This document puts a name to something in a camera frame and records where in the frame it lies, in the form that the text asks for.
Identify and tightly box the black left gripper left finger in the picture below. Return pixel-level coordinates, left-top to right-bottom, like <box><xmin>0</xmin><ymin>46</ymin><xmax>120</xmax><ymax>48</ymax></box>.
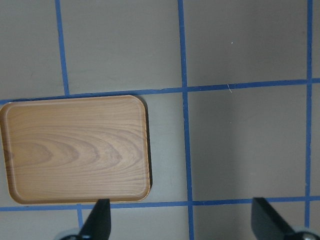
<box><xmin>78</xmin><ymin>199</ymin><xmax>111</xmax><ymax>240</ymax></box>

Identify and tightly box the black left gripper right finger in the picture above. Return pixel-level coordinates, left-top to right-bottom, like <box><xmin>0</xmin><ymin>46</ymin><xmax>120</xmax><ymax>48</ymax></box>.
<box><xmin>251</xmin><ymin>197</ymin><xmax>296</xmax><ymax>240</ymax></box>

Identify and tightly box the wooden tray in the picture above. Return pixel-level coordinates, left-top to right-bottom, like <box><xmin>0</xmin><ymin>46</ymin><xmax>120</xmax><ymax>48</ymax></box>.
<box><xmin>0</xmin><ymin>95</ymin><xmax>152</xmax><ymax>205</ymax></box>

